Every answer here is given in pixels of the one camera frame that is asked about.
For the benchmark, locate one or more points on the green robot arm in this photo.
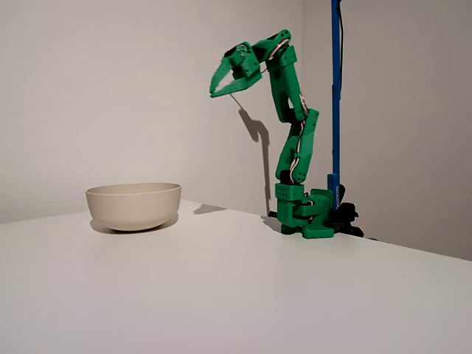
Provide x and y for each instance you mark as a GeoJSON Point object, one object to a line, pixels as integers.
{"type": "Point", "coordinates": [287, 85]}

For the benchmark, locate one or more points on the blue camera pole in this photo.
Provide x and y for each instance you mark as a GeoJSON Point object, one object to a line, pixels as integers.
{"type": "Point", "coordinates": [336, 110]}

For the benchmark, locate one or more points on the black table clamp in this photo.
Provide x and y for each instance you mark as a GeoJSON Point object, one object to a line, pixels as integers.
{"type": "Point", "coordinates": [273, 213]}
{"type": "Point", "coordinates": [348, 215]}

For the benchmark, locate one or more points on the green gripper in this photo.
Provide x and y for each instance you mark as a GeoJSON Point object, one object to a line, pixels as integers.
{"type": "Point", "coordinates": [244, 68]}

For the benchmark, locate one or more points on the white round bowl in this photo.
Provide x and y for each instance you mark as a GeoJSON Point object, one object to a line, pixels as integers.
{"type": "Point", "coordinates": [132, 206]}

